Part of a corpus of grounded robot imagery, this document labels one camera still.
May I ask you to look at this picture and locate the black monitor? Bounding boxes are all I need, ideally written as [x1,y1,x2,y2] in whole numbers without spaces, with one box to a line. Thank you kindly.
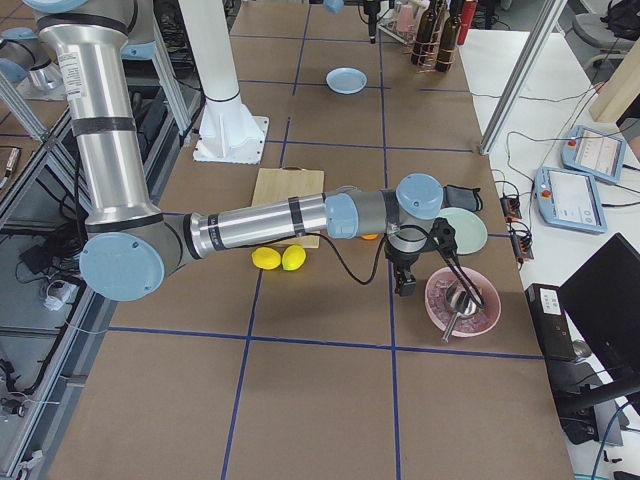
[559,233,639,379]

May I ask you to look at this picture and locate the aluminium frame post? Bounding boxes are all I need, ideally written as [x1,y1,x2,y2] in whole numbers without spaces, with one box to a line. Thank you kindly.
[479,0,568,155]

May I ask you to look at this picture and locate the light green plate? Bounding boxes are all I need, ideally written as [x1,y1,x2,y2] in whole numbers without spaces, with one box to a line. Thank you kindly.
[439,207,488,255]

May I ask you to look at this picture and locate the teach pendant far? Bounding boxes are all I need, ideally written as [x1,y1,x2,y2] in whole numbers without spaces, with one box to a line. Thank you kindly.
[561,125,627,184]

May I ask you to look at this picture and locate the copper wire bottle rack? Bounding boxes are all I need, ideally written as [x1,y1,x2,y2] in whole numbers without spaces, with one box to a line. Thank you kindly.
[410,1,450,72]

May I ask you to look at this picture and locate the teach pendant near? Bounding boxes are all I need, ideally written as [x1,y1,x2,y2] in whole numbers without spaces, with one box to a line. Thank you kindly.
[534,167,607,234]

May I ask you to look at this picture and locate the red cylinder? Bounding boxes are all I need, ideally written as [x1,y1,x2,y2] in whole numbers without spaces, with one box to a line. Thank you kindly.
[457,0,478,46]

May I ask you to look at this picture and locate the dark wine bottle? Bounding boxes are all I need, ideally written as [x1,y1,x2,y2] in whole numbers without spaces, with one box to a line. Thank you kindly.
[435,0,464,73]
[410,0,437,65]

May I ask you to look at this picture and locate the metal ice scoop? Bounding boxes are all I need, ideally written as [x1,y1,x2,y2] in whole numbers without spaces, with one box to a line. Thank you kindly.
[441,281,484,343]

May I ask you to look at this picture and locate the dark grey folded cloth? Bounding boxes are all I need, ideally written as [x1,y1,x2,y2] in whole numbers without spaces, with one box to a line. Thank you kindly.
[443,185,484,212]

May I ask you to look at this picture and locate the black computer box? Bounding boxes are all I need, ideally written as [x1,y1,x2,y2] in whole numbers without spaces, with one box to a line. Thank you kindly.
[525,283,595,363]

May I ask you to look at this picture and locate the clear ice cubes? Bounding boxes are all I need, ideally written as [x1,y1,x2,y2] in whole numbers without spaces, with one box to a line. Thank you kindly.
[426,277,493,338]

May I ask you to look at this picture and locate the yellow lemon outer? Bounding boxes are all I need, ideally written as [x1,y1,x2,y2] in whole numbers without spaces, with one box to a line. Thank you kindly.
[251,247,281,270]

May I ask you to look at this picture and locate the teach pendant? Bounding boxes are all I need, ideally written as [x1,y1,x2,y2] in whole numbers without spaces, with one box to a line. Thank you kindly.
[534,167,607,234]
[561,125,627,184]

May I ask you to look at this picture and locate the bamboo cutting board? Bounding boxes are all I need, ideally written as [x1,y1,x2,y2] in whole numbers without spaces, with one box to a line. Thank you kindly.
[249,168,326,250]

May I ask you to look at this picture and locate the white central pillar base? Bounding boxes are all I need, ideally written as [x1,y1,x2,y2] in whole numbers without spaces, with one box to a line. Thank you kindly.
[179,0,269,165]

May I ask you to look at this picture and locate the dark wine bottle upper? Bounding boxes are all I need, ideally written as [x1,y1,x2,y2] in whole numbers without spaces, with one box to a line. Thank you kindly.
[410,0,437,65]

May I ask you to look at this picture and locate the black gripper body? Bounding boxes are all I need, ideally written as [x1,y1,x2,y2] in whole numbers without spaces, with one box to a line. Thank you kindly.
[384,235,425,280]
[359,0,380,14]

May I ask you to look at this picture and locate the yellow lemon near board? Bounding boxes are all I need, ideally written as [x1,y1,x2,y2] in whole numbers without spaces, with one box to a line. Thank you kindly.
[281,244,307,271]

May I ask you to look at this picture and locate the pink cup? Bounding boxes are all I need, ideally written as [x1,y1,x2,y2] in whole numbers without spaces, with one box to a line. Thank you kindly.
[396,4,414,33]

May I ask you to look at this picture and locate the light blue plate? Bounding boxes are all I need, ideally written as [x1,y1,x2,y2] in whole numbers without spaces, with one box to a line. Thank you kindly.
[326,67,368,95]

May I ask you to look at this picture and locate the pink bowl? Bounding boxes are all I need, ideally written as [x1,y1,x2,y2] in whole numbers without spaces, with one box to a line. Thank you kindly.
[424,267,501,336]

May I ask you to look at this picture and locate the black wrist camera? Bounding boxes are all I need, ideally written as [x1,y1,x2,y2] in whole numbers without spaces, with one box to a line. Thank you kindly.
[431,217,457,255]

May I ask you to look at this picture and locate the dark wine bottle middle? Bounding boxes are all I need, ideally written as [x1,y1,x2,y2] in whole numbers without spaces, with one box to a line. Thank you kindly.
[435,0,464,73]

